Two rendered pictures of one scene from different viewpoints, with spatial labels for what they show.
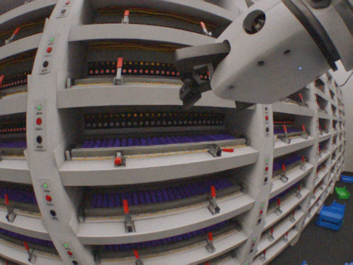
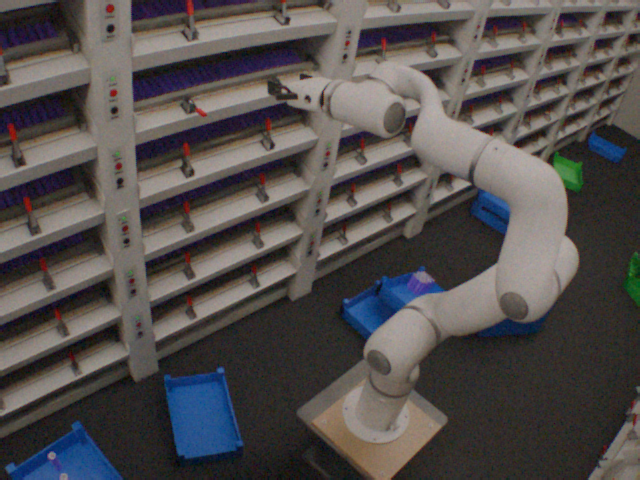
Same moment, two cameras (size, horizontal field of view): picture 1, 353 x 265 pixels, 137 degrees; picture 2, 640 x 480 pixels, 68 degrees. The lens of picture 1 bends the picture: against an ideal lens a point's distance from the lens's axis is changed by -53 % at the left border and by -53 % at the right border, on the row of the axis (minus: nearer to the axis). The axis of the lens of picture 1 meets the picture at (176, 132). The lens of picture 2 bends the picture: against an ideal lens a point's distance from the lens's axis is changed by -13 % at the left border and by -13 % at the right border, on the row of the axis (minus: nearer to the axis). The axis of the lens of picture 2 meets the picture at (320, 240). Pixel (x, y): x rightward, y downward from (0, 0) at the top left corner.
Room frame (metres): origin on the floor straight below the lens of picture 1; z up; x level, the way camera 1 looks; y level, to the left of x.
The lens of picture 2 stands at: (-0.84, 0.36, 1.56)
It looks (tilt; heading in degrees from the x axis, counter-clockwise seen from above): 40 degrees down; 331
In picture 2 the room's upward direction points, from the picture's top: 11 degrees clockwise
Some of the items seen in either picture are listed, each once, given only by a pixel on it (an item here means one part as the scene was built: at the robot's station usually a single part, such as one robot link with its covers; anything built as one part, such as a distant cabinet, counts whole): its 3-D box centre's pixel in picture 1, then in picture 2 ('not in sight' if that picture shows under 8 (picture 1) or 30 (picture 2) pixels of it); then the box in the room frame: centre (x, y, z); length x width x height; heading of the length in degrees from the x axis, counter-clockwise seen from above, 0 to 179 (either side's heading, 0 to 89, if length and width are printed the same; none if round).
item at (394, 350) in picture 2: not in sight; (396, 357); (-0.26, -0.21, 0.60); 0.19 x 0.12 x 0.24; 114
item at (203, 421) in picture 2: not in sight; (201, 415); (0.03, 0.19, 0.04); 0.30 x 0.20 x 0.08; 176
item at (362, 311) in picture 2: not in sight; (385, 320); (0.24, -0.59, 0.04); 0.30 x 0.20 x 0.08; 19
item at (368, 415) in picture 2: not in sight; (383, 397); (-0.25, -0.24, 0.39); 0.19 x 0.19 x 0.18
